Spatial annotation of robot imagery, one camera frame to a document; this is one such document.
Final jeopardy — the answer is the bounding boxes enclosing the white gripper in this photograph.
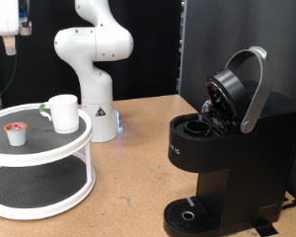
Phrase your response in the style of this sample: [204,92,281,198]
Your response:
[0,0,22,56]

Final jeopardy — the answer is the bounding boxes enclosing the white mug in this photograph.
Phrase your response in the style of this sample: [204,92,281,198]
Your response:
[38,94,81,135]

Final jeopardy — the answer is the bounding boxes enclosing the orange-lidded coffee pod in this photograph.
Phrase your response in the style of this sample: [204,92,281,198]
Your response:
[3,121,29,147]

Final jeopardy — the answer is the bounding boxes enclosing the black Keurig coffee machine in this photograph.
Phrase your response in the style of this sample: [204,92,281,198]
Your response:
[163,45,296,237]

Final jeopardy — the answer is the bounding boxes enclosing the white two-tier turntable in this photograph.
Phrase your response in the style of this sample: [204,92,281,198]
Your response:
[0,102,97,221]

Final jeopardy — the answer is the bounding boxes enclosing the black tape strip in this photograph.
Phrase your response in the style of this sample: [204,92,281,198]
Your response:
[251,218,280,237]

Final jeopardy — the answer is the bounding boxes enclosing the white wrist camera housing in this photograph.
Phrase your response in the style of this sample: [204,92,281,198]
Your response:
[19,16,33,37]

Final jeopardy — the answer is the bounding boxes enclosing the thin black hanging cable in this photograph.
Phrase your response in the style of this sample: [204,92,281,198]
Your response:
[0,36,21,108]

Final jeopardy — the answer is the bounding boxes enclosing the black looped camera cable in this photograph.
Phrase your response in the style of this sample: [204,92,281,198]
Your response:
[21,0,33,29]

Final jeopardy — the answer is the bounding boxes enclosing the black machine power cord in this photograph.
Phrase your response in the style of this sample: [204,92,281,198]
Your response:
[280,197,296,211]

